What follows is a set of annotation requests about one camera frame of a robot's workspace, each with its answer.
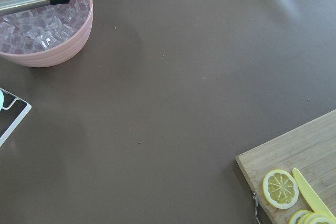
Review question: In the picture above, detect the yellow plastic knife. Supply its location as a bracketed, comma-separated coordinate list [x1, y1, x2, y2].
[292, 168, 335, 221]

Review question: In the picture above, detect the front stacked lemon slice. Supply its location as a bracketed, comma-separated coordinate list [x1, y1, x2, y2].
[308, 216, 335, 224]

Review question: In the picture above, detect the wooden cutting board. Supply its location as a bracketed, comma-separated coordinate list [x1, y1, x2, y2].
[236, 111, 335, 223]

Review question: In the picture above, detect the pink bowl of ice cubes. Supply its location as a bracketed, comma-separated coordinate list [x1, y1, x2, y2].
[0, 0, 94, 68]

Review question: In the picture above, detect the light blue cup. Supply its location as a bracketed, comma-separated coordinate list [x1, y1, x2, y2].
[0, 89, 4, 110]

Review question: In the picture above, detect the single lemon slice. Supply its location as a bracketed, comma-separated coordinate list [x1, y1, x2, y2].
[262, 169, 299, 209]

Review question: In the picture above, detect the steel muddler black tip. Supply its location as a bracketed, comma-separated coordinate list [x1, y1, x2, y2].
[1, 0, 70, 16]

